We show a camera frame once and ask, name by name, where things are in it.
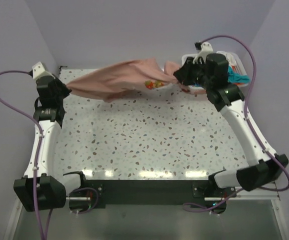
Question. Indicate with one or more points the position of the aluminium rail frame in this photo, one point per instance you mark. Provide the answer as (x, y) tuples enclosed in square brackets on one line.
[(267, 193)]

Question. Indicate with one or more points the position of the pink printed t-shirt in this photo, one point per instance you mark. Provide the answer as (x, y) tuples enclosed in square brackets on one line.
[(115, 81)]

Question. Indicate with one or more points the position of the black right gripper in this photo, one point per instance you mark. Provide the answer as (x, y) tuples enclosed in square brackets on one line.
[(182, 73)]

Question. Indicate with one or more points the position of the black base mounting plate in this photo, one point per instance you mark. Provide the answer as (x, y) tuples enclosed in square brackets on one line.
[(88, 198)]

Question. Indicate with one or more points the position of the teal t-shirt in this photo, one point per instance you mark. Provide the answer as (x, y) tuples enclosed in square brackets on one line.
[(236, 78)]

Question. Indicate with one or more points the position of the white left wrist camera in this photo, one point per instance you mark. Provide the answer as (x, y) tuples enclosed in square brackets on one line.
[(39, 71)]

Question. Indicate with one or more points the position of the white t-shirt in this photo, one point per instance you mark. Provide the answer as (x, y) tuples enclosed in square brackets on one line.
[(228, 55)]

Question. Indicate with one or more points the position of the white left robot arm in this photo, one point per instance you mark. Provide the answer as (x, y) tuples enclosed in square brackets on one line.
[(38, 189)]

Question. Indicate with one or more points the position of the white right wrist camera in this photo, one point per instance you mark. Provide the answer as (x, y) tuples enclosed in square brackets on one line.
[(203, 49)]

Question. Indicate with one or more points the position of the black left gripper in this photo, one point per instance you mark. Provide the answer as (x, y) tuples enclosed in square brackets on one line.
[(66, 90)]

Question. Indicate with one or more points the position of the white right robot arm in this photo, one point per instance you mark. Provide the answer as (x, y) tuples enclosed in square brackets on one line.
[(265, 165)]

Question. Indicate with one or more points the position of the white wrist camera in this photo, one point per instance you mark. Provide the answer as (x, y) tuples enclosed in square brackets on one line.
[(203, 49), (39, 71)]

